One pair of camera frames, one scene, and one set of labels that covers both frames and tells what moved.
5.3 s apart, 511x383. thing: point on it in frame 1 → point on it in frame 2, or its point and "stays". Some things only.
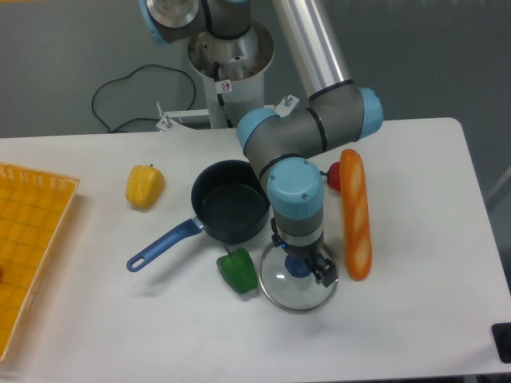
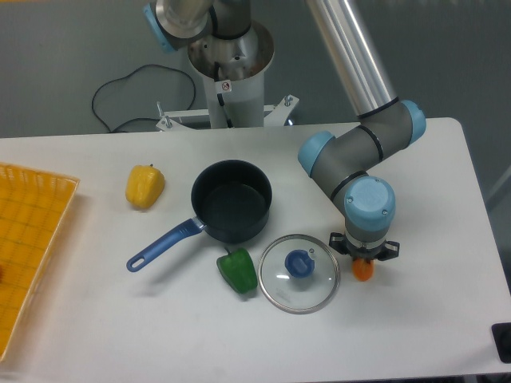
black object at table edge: [501, 334] stays
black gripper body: [307, 254] → [386, 251]
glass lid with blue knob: [287, 283] stays
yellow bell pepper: [144, 187] stays
